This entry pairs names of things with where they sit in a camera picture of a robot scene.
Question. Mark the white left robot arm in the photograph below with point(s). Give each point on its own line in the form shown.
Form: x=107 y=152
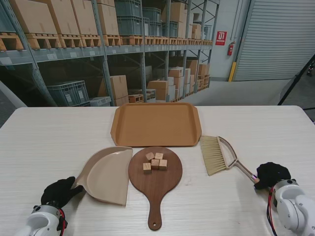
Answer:
x=39 y=221

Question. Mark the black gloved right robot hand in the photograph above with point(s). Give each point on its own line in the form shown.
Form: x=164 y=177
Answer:
x=273 y=173

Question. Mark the gray roller shutter door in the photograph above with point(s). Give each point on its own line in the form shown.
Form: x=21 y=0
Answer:
x=275 y=39

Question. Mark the red wall sign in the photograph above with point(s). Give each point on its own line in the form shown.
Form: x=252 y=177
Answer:
x=220 y=38

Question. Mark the black tripod stand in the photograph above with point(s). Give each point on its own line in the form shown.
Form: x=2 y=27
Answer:
x=292 y=84

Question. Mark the large cardboard box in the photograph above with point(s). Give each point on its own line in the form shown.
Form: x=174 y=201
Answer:
x=108 y=19
x=160 y=89
x=86 y=17
x=33 y=17
x=118 y=87
x=65 y=17
x=176 y=12

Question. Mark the round dark wooden cutting board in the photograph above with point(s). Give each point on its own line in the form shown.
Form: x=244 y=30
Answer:
x=155 y=186

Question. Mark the orange-brown plastic tray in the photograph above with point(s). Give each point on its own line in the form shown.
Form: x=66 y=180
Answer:
x=152 y=123

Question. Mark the yellow corner guard post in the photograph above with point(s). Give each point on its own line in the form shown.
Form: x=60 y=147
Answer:
x=231 y=71

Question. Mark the small wood block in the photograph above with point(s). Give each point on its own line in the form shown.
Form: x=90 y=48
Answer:
x=149 y=156
x=159 y=156
x=163 y=164
x=147 y=167
x=155 y=164

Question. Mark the wooden pallet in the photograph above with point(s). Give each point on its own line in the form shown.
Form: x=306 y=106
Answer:
x=70 y=40
x=43 y=40
x=135 y=98

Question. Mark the gray plastic crate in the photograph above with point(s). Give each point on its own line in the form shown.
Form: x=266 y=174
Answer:
x=128 y=8
x=152 y=14
x=130 y=25
x=67 y=94
x=155 y=29

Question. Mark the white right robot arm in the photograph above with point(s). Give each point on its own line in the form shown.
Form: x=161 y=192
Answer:
x=292 y=209

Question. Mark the red fire extinguisher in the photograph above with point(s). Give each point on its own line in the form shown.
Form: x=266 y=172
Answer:
x=230 y=49

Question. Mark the gray metal shelving rack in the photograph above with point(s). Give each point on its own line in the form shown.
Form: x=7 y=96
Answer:
x=107 y=71

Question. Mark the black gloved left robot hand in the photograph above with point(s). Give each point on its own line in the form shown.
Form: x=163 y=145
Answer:
x=59 y=193

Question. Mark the beige plastic dustpan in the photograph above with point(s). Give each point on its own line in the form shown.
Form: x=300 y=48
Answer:
x=108 y=177

